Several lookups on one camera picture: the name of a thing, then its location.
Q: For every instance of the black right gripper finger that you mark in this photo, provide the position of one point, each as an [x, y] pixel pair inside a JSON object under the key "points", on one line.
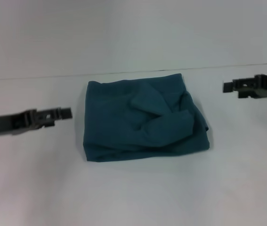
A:
{"points": [[228, 86]]}

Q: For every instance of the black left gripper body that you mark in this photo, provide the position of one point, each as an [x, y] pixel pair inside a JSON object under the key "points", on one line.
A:
{"points": [[22, 121]]}

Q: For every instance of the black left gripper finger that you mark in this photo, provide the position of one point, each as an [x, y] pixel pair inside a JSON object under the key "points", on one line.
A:
{"points": [[67, 113]]}

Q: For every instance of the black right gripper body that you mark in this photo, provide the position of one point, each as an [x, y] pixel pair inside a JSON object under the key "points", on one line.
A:
{"points": [[258, 86]]}

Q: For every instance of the teal t-shirt with pink print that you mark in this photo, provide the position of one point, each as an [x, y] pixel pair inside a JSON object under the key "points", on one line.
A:
{"points": [[135, 122]]}

